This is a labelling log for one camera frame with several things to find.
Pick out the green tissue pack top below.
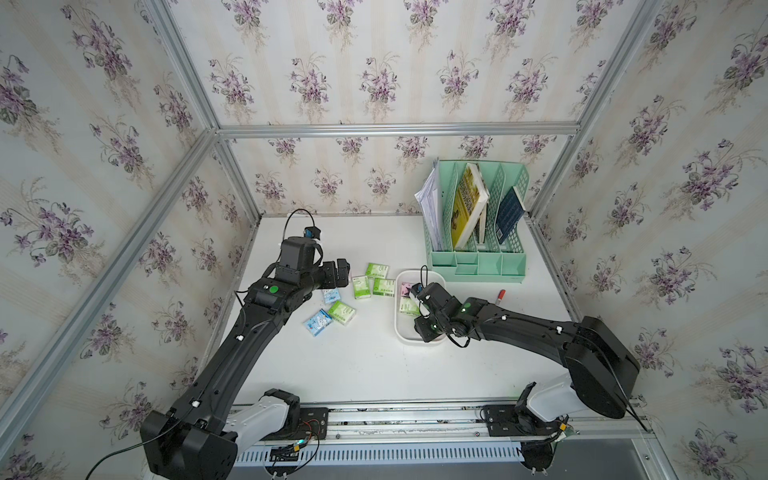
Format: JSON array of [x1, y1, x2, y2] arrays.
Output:
[[365, 263, 389, 279]]

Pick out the white plastic storage box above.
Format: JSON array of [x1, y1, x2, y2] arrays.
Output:
[[394, 269, 447, 347]]

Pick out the pink tissue pack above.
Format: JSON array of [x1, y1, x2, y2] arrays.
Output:
[[400, 282, 413, 298]]

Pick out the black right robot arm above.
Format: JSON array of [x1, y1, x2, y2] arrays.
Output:
[[409, 282, 640, 423]]

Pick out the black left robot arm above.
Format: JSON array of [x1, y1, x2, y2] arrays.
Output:
[[140, 227, 349, 479]]

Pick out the light blue tissue pack upper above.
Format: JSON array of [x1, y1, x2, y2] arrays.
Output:
[[322, 289, 341, 305]]

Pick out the light blue tissue pack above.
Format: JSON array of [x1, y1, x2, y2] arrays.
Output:
[[322, 289, 341, 305], [304, 309, 334, 337]]

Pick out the light blue tissue pack lower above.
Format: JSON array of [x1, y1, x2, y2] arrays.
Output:
[[304, 309, 334, 337]]

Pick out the red capped pen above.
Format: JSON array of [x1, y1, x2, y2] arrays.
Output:
[[494, 289, 506, 306]]

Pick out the mint green desk organizer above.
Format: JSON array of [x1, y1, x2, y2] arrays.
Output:
[[423, 160, 530, 283]]

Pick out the white paper stack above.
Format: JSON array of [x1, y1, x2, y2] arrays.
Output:
[[414, 160, 444, 251]]

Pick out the yellow book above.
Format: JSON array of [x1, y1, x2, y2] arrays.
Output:
[[450, 162, 490, 250]]

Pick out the dark blue notebook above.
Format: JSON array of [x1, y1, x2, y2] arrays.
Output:
[[495, 187, 525, 245]]

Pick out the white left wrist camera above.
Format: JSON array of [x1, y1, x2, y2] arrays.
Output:
[[303, 225, 321, 242]]

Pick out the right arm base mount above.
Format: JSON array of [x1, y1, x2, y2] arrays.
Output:
[[479, 404, 567, 438]]

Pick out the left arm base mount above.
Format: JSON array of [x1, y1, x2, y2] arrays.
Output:
[[258, 407, 330, 442]]

